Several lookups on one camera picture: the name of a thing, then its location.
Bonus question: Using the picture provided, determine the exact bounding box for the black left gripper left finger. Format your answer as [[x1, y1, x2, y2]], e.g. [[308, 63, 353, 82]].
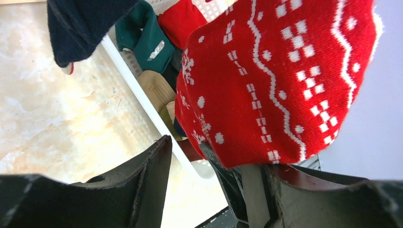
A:
[[0, 135, 172, 228]]

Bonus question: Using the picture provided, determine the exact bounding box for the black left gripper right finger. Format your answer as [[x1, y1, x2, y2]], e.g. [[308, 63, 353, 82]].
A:
[[200, 143, 403, 228]]

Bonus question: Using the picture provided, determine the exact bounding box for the red snowflake sock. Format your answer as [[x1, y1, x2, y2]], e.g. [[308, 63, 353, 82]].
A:
[[175, 0, 382, 168]]

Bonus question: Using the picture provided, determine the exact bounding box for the white plastic laundry basket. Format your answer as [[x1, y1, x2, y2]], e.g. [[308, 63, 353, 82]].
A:
[[101, 0, 228, 181]]

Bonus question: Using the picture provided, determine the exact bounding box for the navy red sock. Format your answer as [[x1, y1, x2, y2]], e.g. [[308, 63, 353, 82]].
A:
[[47, 0, 138, 75]]

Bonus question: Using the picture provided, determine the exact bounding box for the brown cloth in basket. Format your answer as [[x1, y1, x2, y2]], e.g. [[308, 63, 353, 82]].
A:
[[137, 70, 176, 112]]

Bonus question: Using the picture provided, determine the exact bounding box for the teal sock in basket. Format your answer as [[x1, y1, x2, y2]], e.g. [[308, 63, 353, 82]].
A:
[[115, 0, 174, 73]]

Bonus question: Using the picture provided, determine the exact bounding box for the red sock in basket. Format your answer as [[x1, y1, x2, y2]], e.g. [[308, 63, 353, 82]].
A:
[[157, 0, 207, 49]]

